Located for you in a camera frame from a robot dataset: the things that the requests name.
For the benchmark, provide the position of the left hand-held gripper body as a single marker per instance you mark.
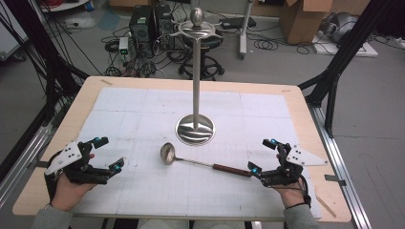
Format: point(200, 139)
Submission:
point(68, 157)

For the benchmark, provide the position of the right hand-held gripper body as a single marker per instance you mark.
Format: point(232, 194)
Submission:
point(291, 173)

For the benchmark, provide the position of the steel utensil stand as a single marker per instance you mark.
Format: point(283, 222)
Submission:
point(196, 95)

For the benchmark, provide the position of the person's right hand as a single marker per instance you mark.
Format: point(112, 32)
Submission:
point(293, 195)

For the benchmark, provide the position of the person's left hand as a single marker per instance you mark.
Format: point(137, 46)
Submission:
point(68, 195)

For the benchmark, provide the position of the white grid mat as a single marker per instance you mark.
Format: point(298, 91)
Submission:
point(143, 191)

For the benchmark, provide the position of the thin wooden stick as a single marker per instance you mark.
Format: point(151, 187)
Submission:
point(325, 206)

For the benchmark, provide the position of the person's grey clothing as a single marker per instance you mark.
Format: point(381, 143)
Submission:
point(165, 224)

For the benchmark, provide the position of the small white electronic box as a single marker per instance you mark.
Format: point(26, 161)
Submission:
point(123, 45)

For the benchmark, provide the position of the black rolling stool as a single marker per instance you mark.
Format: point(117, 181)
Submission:
point(207, 60)

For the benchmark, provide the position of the white metal stand leg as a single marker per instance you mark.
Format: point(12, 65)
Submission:
point(244, 31)

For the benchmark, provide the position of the black computer tower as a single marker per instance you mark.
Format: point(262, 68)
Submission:
point(164, 22)
point(141, 25)

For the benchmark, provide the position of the black flat device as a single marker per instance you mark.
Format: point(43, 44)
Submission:
point(237, 22)

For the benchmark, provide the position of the cardboard box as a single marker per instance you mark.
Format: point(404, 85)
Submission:
point(305, 22)

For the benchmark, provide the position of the white flat board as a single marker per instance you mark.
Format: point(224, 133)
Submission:
point(366, 49)

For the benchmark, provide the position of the white cabinet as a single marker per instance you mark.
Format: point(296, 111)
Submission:
point(9, 35)

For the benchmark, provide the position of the grey rounded device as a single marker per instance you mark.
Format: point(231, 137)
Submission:
point(342, 27)

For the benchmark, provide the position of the grey metal bracket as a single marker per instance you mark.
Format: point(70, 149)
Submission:
point(335, 179)
point(37, 164)

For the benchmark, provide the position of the aluminium rail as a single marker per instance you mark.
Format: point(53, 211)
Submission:
point(344, 178)
point(22, 159)

